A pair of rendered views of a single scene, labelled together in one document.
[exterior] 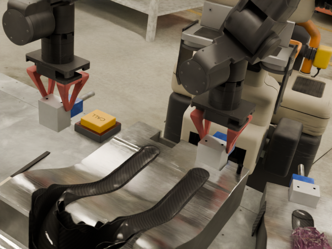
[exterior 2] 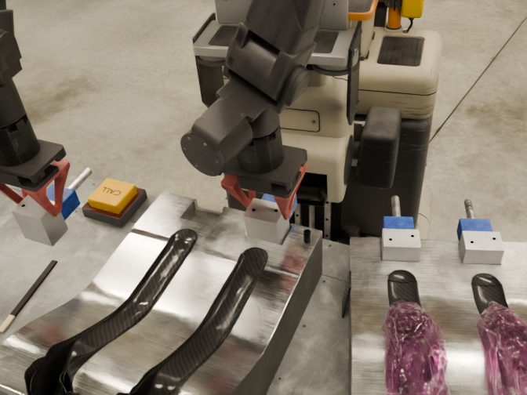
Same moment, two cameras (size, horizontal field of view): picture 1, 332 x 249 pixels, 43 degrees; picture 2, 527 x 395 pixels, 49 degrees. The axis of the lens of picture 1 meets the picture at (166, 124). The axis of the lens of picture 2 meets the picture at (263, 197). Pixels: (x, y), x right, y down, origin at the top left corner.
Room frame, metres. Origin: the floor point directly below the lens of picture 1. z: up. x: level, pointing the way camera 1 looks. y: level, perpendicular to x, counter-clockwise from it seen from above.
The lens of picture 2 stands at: (0.10, -0.09, 1.46)
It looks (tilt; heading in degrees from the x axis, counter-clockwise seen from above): 41 degrees down; 359
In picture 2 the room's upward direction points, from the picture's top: 5 degrees counter-clockwise
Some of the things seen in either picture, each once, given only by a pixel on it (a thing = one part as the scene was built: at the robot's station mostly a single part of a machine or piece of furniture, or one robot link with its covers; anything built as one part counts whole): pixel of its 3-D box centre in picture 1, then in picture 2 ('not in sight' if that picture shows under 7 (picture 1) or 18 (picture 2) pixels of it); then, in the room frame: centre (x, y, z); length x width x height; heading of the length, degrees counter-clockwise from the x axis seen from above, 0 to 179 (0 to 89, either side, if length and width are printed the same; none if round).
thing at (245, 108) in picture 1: (225, 93); (259, 147); (0.68, -0.09, 1.03); 0.10 x 0.07 x 0.07; 62
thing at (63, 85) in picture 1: (63, 86); (38, 186); (0.70, 0.20, 0.99); 0.07 x 0.07 x 0.09; 63
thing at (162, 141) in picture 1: (164, 146); (205, 221); (0.73, 0.00, 0.87); 0.05 x 0.05 x 0.04; 63
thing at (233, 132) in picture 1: (226, 129); (274, 190); (0.68, -0.11, 0.96); 0.07 x 0.07 x 0.09; 62
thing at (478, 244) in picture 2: not in sight; (474, 230); (0.68, -0.39, 0.86); 0.13 x 0.05 x 0.05; 170
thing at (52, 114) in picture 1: (71, 103); (62, 198); (0.74, 0.19, 0.93); 0.13 x 0.05 x 0.05; 153
